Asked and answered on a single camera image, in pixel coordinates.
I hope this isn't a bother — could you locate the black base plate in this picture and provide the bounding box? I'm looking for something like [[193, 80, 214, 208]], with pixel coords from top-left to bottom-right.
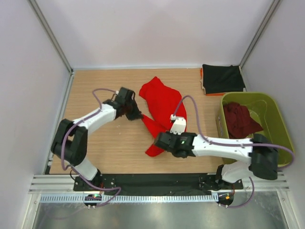
[[73, 173, 244, 194]]

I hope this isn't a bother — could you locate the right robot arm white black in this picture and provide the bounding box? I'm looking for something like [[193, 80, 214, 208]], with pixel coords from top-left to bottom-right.
[[154, 132, 278, 189]]

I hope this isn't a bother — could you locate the bright red t-shirt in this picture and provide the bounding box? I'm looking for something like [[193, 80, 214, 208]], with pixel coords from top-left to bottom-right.
[[138, 76, 188, 157]]

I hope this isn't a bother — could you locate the right aluminium corner post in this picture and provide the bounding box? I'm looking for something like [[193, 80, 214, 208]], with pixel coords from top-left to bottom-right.
[[240, 0, 282, 68]]

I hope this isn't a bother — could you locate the folded black t-shirt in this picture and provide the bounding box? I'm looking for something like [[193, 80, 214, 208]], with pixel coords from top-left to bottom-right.
[[202, 64, 245, 94]]

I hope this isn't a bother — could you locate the left aluminium corner post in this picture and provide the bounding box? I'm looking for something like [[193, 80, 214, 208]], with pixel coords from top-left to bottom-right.
[[27, 0, 73, 74]]

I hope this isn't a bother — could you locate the folded orange t-shirt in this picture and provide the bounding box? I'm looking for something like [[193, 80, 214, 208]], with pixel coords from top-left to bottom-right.
[[200, 68, 225, 96]]

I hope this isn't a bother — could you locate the slotted cable duct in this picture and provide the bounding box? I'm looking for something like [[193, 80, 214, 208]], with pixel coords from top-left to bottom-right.
[[40, 193, 218, 204]]

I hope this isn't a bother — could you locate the aluminium corner post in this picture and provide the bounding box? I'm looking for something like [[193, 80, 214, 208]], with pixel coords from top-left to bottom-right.
[[27, 0, 73, 74], [240, 0, 282, 68]]

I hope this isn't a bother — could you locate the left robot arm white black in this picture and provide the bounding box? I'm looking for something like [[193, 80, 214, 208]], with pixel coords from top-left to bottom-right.
[[51, 87, 143, 191]]

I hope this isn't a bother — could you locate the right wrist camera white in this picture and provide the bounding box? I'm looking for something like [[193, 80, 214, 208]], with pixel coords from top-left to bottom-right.
[[170, 114, 186, 135]]

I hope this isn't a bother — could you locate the green plastic tub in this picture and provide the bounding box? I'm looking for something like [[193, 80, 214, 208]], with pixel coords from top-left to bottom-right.
[[216, 92, 294, 152]]

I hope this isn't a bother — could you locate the dark red t-shirt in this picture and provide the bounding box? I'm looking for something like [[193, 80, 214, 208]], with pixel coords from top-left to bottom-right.
[[223, 102, 263, 139]]

